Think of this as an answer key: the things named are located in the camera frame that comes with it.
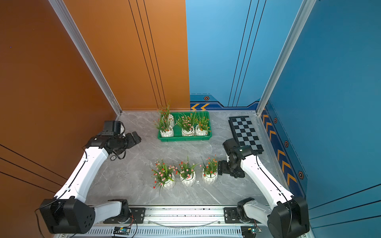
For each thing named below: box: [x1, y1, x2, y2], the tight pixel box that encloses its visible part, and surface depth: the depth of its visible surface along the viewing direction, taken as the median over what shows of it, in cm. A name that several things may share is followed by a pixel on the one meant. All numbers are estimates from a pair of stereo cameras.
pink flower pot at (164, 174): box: [151, 158, 179, 197], surface depth 76 cm
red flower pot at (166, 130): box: [155, 116, 175, 138], surface depth 101 cm
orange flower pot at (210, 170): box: [198, 154, 218, 185], surface depth 79 cm
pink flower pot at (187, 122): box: [175, 113, 197, 137], surface depth 98 cm
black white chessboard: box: [228, 116, 265, 154], surface depth 107 cm
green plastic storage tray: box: [157, 111, 213, 143], surface depth 101 cm
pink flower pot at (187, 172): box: [173, 155, 199, 188], surface depth 78 cm
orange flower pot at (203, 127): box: [194, 116, 212, 136], surface depth 100 cm
